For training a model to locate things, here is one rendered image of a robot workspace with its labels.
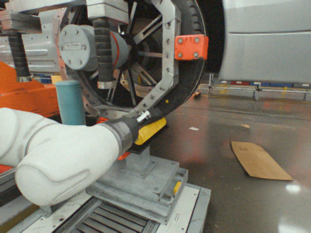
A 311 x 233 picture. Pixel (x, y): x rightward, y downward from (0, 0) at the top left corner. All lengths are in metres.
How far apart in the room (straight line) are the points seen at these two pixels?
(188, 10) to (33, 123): 0.55
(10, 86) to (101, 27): 0.66
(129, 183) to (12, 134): 0.66
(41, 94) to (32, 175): 0.78
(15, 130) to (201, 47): 0.48
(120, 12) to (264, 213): 1.19
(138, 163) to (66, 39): 0.66
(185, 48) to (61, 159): 0.44
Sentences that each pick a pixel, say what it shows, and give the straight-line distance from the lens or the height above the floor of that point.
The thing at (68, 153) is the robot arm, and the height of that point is 0.68.
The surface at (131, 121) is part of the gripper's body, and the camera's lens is 0.44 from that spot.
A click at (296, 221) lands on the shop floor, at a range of 1.31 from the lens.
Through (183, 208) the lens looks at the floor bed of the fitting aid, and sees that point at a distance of 1.03.
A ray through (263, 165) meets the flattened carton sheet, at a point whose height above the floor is 0.01.
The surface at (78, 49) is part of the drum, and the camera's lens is 0.60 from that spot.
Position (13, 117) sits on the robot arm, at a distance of 0.41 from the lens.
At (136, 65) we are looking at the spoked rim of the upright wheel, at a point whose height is 0.80.
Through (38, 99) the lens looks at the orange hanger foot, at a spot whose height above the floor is 0.63.
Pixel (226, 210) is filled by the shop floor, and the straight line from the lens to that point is 1.19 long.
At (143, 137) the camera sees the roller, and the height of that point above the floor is 0.52.
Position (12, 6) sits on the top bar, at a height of 0.97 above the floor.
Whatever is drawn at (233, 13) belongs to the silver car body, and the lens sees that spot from 0.72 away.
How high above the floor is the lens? 0.81
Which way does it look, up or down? 18 degrees down
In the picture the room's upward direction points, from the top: straight up
